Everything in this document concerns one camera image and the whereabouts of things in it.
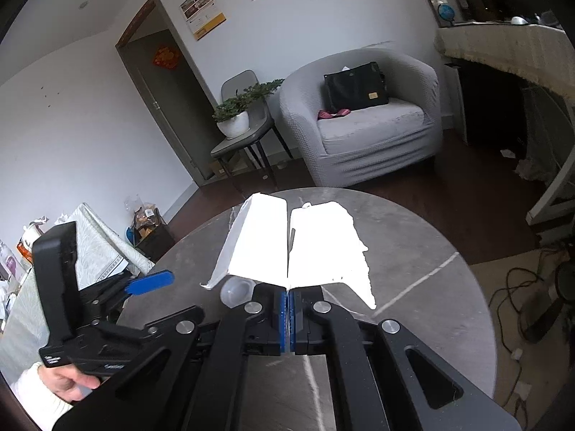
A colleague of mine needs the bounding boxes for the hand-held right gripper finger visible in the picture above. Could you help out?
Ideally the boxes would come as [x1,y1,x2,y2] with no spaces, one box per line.
[287,286,524,431]
[51,286,288,431]

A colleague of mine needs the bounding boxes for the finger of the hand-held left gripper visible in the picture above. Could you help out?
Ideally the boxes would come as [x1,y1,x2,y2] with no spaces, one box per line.
[79,270,175,319]
[89,318,156,346]

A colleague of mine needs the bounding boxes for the white cardboard box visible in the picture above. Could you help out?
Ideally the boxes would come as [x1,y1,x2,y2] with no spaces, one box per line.
[200,193,377,310]

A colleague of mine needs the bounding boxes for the person's left forearm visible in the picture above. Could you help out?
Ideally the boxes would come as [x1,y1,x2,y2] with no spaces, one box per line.
[10,366,75,431]

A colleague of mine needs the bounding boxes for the person's left hand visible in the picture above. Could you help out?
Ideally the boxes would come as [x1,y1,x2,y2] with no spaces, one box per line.
[38,363,102,405]

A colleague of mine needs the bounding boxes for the black storage box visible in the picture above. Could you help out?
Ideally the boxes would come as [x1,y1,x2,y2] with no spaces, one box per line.
[135,222,176,262]

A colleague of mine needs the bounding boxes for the small white plastic cup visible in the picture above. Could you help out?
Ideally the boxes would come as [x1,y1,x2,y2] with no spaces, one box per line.
[220,276,257,308]

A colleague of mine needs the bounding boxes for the white patterned chair cover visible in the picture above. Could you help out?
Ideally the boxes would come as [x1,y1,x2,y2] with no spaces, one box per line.
[63,203,156,292]

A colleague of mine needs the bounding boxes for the plastic bag of snacks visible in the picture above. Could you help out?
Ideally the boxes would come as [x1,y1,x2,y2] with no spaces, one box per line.
[128,195,166,240]

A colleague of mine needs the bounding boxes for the potted plant white pot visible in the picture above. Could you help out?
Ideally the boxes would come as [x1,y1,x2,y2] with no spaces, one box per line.
[212,78,285,140]

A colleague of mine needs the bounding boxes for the grey dining chair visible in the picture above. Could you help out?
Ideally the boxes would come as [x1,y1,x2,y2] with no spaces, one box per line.
[211,70,295,189]

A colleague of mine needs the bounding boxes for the grey-green door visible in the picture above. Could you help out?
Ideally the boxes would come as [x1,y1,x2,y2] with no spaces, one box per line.
[116,0,221,187]

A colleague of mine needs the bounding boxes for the grey armchair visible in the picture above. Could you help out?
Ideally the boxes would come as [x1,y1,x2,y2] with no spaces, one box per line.
[279,45,443,187]

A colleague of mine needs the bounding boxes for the red door decoration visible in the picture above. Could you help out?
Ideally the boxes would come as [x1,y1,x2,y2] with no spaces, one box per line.
[153,45,181,70]

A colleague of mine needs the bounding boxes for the black handbag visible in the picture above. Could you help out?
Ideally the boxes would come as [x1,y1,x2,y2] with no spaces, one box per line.
[324,62,389,113]

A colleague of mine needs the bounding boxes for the black fan stand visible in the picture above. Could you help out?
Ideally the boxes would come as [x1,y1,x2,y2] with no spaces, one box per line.
[523,260,575,344]

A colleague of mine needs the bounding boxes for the beige lace cabinet cloth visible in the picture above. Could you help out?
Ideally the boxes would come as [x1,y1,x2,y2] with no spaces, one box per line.
[433,22,575,180]

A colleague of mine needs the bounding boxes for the black floor cables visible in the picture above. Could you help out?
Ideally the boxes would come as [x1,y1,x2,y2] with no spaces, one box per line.
[489,242,575,414]

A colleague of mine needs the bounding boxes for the wall calendar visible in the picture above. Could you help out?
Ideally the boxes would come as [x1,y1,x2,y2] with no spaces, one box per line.
[180,0,226,41]

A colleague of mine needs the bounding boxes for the white metal frame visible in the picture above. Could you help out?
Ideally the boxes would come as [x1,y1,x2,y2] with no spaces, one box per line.
[525,153,575,234]

